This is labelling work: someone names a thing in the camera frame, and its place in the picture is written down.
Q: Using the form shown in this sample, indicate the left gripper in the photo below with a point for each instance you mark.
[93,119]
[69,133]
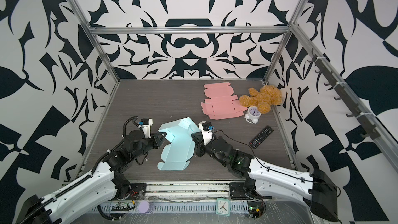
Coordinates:
[156,142]

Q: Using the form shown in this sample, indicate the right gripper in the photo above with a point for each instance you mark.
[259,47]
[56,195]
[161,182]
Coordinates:
[201,146]

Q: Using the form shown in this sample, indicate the light blue paper box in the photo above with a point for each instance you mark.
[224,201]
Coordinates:
[176,155]

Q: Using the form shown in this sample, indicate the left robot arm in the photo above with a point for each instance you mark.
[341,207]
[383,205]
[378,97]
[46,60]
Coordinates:
[103,183]

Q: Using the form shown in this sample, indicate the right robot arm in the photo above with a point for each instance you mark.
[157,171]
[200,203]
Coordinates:
[263,180]

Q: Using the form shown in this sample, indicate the pink flat paper box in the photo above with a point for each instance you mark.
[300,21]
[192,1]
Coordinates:
[221,102]

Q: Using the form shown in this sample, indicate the white alarm clock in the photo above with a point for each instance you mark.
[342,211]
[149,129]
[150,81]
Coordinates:
[252,115]

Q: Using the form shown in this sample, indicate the black remote control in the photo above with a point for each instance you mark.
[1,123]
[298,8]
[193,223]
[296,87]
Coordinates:
[261,137]

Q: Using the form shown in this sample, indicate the purple round lid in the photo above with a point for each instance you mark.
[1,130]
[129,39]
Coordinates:
[145,207]

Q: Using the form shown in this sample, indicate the green square clock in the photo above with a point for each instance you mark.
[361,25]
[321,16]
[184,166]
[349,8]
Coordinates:
[223,207]

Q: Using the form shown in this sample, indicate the left circuit board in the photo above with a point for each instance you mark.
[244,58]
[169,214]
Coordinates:
[123,207]

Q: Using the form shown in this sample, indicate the circuit board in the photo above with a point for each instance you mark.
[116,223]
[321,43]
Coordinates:
[123,207]
[256,209]

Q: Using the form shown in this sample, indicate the brown teddy bear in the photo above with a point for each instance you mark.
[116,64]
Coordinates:
[263,99]

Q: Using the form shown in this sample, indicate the right circuit board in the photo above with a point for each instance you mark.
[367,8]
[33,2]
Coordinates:
[256,209]

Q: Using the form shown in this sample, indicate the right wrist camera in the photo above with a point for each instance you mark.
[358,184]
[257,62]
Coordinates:
[207,131]

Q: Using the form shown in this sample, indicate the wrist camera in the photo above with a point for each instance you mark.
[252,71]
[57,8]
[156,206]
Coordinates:
[145,125]
[207,131]

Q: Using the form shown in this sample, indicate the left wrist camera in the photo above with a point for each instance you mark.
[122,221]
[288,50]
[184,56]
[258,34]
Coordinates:
[145,125]

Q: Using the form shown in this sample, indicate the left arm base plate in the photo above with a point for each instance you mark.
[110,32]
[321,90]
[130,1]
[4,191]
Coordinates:
[136,191]

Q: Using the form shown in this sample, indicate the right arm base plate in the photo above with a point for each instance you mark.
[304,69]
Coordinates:
[242,191]

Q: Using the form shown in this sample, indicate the wall hook rail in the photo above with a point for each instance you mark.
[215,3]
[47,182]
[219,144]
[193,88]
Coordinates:
[367,120]

